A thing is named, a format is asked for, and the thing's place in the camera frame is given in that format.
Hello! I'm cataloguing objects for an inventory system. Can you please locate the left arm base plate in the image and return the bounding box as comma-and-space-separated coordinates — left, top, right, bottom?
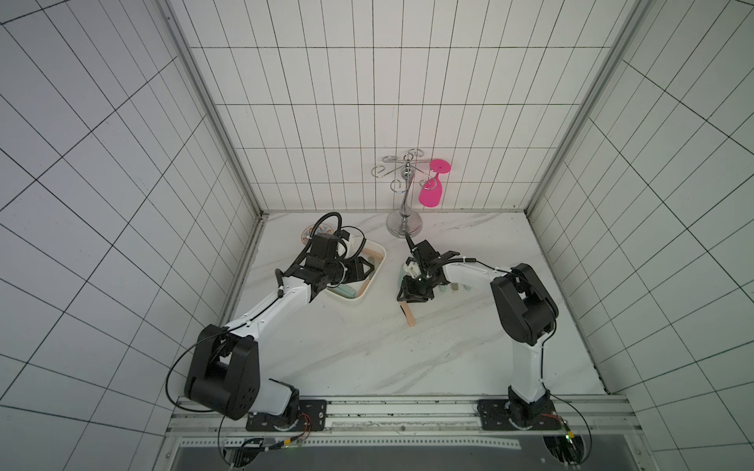
245, 400, 328, 434

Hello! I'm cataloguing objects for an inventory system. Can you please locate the pink plastic wine glass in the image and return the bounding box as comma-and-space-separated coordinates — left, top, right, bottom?
418, 159, 452, 208

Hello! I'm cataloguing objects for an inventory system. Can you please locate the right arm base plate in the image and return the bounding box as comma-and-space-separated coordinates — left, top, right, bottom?
476, 396, 562, 432

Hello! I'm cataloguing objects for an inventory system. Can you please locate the white plastic storage box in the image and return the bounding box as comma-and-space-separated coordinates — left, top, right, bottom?
325, 241, 387, 305

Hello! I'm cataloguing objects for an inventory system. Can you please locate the aluminium mounting rail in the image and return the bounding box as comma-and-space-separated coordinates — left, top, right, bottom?
166, 396, 643, 447

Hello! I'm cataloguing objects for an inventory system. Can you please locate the small patterned dish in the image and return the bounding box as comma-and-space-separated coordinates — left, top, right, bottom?
300, 225, 321, 245

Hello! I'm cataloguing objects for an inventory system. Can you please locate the chrome cup holder stand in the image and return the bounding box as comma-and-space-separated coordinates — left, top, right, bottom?
371, 148, 435, 239

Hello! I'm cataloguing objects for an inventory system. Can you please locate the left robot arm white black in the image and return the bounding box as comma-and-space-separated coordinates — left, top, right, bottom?
164, 211, 376, 428

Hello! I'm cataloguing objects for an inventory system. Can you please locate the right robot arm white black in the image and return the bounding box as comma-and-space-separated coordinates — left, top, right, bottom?
397, 237, 559, 420

